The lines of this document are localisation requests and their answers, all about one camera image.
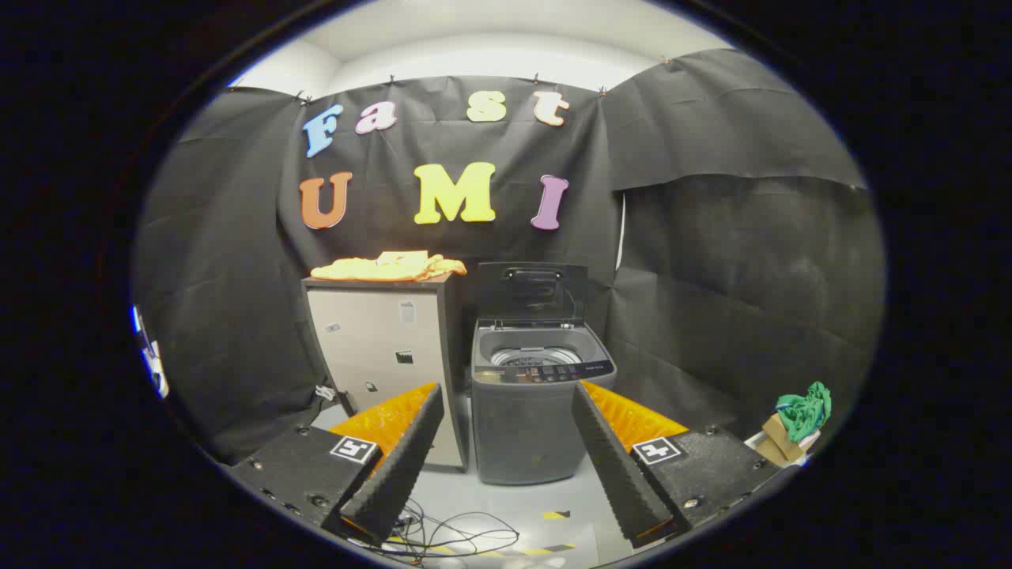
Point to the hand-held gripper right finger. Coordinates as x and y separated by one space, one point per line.
621 470

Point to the grey cabinet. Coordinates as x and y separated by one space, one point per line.
371 340

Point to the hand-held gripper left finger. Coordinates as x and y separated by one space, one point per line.
399 466

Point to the black backdrop cloth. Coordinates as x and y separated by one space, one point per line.
711 276

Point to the dark washing machine lid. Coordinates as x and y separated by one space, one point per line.
530 304

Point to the grey washing machine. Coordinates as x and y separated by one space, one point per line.
522 435

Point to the green cloth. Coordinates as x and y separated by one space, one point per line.
802 415

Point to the orange polo shirt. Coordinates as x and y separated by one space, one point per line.
379 270

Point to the white and blue device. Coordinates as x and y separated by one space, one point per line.
156 367

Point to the cardboard box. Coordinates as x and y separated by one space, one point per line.
779 444

